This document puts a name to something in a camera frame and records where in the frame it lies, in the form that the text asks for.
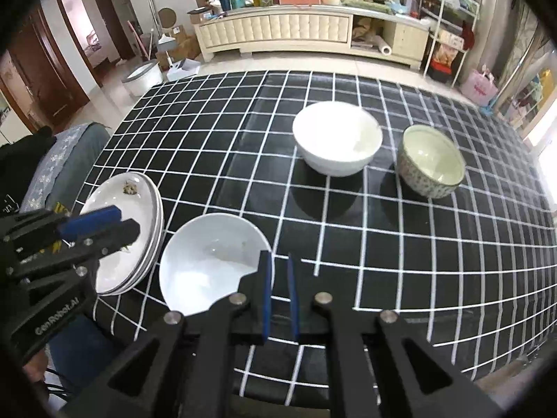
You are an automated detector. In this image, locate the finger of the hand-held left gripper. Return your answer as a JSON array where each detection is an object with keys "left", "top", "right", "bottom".
[
  {"left": 9, "top": 220, "right": 141, "bottom": 280},
  {"left": 4, "top": 206, "right": 123, "bottom": 250}
]

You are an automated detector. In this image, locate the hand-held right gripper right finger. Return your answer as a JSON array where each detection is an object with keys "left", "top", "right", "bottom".
[{"left": 287, "top": 255, "right": 514, "bottom": 418}]

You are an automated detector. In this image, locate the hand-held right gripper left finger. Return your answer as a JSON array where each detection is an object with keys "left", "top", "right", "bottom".
[{"left": 61, "top": 250, "right": 273, "bottom": 418}]

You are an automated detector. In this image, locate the pink flower white plate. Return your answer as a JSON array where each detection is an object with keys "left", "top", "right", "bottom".
[{"left": 100, "top": 178, "right": 163, "bottom": 294}]

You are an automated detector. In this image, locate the plain white plate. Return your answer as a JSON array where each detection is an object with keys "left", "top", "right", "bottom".
[{"left": 109, "top": 183, "right": 165, "bottom": 295}]

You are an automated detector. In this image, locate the blue patterned white bowl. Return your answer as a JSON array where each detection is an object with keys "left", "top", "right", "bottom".
[{"left": 159, "top": 213, "right": 275, "bottom": 316}]

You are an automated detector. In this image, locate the plain white bowl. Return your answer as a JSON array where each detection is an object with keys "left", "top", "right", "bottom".
[{"left": 292, "top": 101, "right": 384, "bottom": 177}]

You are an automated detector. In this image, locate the green patterned bowl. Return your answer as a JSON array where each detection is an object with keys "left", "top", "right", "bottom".
[{"left": 396, "top": 124, "right": 466, "bottom": 200}]

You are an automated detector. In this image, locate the person's left hand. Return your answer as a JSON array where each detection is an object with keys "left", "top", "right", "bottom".
[{"left": 22, "top": 350, "right": 48, "bottom": 384}]

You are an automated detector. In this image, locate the person's left leg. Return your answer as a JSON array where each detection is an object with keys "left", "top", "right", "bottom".
[{"left": 48, "top": 313, "right": 127, "bottom": 401}]

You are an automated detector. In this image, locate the black cloth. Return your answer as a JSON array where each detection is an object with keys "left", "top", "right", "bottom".
[{"left": 0, "top": 126, "right": 57, "bottom": 223}]

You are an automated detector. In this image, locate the black checked tablecloth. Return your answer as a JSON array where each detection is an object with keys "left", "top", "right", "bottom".
[{"left": 70, "top": 71, "right": 557, "bottom": 410}]

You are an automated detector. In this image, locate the white lidded bin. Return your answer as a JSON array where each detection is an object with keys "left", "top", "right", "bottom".
[{"left": 122, "top": 61, "right": 163, "bottom": 97}]

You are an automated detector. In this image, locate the brown wooden door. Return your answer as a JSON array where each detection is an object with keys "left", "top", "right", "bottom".
[{"left": 0, "top": 9, "right": 90, "bottom": 133}]

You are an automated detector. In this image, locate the white dustpan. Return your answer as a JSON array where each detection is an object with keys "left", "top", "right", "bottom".
[{"left": 166, "top": 59, "right": 202, "bottom": 83}]

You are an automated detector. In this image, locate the white mop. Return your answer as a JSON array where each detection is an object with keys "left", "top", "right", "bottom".
[{"left": 141, "top": 0, "right": 175, "bottom": 44}]

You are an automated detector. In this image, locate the cardboard box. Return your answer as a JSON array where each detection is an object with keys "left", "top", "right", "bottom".
[{"left": 156, "top": 26, "right": 201, "bottom": 70}]

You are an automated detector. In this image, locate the cream TV cabinet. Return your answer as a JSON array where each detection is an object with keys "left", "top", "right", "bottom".
[{"left": 193, "top": 4, "right": 431, "bottom": 70}]

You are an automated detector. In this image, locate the pink bag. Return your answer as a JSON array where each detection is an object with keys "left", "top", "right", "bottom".
[{"left": 460, "top": 67, "right": 499, "bottom": 107}]

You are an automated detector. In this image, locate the green folded cloth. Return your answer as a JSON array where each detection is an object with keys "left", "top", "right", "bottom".
[{"left": 342, "top": 0, "right": 390, "bottom": 11}]

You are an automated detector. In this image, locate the white metal shelf rack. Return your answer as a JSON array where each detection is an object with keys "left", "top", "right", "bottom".
[{"left": 420, "top": 0, "right": 481, "bottom": 88}]

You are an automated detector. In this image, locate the brown door frame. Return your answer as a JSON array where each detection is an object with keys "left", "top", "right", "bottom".
[{"left": 54, "top": 0, "right": 135, "bottom": 88}]

